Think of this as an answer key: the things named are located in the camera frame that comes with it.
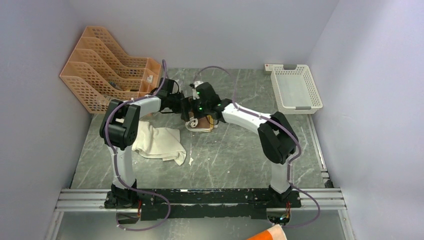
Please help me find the yellow brown bear towel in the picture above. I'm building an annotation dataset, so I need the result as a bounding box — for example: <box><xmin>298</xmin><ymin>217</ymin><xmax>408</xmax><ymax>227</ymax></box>
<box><xmin>185</xmin><ymin>115</ymin><xmax>219</xmax><ymax>133</ymax></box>

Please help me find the white towel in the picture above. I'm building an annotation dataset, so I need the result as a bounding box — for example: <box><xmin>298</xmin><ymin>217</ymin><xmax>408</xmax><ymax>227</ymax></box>
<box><xmin>131</xmin><ymin>121</ymin><xmax>187</xmax><ymax>166</ymax></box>

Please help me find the white plastic basket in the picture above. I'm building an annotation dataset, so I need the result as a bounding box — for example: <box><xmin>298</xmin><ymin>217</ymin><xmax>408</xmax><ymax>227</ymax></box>
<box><xmin>270</xmin><ymin>64</ymin><xmax>323</xmax><ymax>115</ymax></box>

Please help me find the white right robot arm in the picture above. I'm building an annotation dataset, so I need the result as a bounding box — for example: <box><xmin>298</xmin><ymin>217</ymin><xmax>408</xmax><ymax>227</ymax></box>
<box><xmin>181</xmin><ymin>81</ymin><xmax>299</xmax><ymax>207</ymax></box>

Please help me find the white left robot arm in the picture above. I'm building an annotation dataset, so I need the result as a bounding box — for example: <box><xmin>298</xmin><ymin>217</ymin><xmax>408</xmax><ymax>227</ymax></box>
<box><xmin>99</xmin><ymin>77</ymin><xmax>184</xmax><ymax>209</ymax></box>

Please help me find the small white red box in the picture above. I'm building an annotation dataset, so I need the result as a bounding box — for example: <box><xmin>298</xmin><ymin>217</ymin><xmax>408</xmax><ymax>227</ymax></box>
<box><xmin>264</xmin><ymin>64</ymin><xmax>273</xmax><ymax>75</ymax></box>

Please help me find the orange plastic file rack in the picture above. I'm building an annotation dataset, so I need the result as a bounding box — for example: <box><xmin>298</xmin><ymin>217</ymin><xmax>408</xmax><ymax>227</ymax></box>
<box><xmin>59</xmin><ymin>26</ymin><xmax>162</xmax><ymax>114</ymax></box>

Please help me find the orange white striped object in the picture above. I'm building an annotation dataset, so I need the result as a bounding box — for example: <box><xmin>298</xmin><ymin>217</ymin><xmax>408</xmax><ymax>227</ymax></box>
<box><xmin>247</xmin><ymin>224</ymin><xmax>287</xmax><ymax>240</ymax></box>

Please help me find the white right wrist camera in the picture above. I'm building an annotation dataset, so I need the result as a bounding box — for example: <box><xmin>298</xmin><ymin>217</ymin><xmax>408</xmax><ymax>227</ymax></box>
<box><xmin>189</xmin><ymin>80</ymin><xmax>204</xmax><ymax>91</ymax></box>

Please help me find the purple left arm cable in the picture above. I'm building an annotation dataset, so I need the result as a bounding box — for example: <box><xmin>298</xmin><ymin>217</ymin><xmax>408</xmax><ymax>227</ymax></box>
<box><xmin>104</xmin><ymin>59</ymin><xmax>171</xmax><ymax>232</ymax></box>

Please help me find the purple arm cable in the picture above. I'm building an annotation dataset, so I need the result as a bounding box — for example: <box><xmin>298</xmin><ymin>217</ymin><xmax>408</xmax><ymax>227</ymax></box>
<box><xmin>193</xmin><ymin>65</ymin><xmax>322</xmax><ymax>229</ymax></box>
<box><xmin>104</xmin><ymin>59</ymin><xmax>171</xmax><ymax>232</ymax></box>

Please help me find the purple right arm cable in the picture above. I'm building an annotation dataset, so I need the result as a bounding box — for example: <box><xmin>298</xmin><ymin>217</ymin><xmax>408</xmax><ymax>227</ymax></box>
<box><xmin>193</xmin><ymin>65</ymin><xmax>322</xmax><ymax>229</ymax></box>

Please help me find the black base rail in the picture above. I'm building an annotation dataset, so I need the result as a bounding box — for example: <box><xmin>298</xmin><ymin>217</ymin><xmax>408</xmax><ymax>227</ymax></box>
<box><xmin>103</xmin><ymin>187</ymin><xmax>302</xmax><ymax>221</ymax></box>

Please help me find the aluminium frame rail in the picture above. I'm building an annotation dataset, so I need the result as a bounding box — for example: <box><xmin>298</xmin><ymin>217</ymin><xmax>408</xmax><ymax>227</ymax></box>
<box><xmin>54</xmin><ymin>188</ymin><xmax>347</xmax><ymax>212</ymax></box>

